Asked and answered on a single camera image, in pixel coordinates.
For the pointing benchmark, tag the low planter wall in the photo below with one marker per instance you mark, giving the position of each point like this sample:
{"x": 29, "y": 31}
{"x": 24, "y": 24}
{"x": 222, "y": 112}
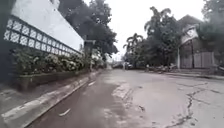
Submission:
{"x": 43, "y": 79}

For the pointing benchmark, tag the dark tree beside house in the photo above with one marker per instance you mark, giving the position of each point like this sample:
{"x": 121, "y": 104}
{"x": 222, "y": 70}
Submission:
{"x": 213, "y": 23}

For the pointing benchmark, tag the vehicle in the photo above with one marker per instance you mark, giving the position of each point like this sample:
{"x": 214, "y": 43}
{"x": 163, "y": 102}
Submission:
{"x": 128, "y": 66}

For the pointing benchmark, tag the large leafy trees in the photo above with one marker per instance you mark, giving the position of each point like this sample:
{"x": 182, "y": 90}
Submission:
{"x": 96, "y": 26}

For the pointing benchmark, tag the palm tree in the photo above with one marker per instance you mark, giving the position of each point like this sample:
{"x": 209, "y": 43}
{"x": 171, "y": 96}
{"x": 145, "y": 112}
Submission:
{"x": 133, "y": 43}

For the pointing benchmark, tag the raised pavement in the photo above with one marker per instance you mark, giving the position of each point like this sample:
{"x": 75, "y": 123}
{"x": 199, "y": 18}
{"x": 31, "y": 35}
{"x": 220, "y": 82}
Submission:
{"x": 196, "y": 75}

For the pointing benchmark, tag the flowering bushes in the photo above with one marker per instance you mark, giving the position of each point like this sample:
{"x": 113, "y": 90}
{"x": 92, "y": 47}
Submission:
{"x": 50, "y": 63}

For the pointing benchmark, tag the pale concrete kerb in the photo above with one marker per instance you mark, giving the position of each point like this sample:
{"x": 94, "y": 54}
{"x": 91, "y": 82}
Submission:
{"x": 33, "y": 108}

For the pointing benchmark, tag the cracked grey concrete road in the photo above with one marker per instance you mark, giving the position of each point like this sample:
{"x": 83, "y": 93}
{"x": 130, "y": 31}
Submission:
{"x": 146, "y": 100}

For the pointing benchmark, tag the grey concrete sidewalk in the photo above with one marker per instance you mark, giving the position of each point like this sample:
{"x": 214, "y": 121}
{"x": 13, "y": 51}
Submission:
{"x": 13, "y": 96}

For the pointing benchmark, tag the gate pillar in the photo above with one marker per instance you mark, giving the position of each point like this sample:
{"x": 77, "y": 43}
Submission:
{"x": 88, "y": 48}

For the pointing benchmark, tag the white building with lattice fence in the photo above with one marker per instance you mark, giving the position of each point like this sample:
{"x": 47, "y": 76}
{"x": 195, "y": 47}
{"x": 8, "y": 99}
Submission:
{"x": 43, "y": 20}

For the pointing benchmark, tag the house with gate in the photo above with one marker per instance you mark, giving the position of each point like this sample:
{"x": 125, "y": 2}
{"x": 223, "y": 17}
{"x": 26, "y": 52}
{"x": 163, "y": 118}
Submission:
{"x": 193, "y": 53}

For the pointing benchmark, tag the tall broad-leaved tree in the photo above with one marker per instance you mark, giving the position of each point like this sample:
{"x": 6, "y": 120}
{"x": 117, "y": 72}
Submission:
{"x": 161, "y": 33}

